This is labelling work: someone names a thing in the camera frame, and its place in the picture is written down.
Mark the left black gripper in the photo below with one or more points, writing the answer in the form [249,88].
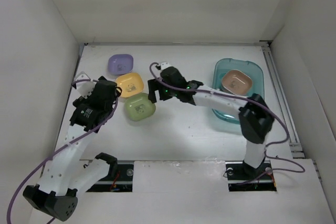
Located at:
[81,100]

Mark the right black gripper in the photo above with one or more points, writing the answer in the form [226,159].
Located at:
[154,85]

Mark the green plate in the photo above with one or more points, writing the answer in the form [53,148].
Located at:
[139,107]

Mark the brown plate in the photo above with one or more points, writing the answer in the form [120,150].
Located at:
[236,82]

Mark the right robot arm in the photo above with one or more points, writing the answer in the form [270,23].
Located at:
[252,113]

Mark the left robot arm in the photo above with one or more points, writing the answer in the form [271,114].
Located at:
[58,190]

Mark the teal plastic bin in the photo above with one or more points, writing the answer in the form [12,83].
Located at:
[247,67]

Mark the yellow plate on table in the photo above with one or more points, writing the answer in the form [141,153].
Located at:
[130,84]

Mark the purple plate back left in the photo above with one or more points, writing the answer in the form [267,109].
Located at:
[120,64]

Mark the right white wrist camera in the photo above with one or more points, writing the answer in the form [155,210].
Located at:
[164,65]

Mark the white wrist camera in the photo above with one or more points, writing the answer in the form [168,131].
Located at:
[164,65]
[86,86]

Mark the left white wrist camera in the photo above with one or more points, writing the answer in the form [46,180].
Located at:
[86,86]

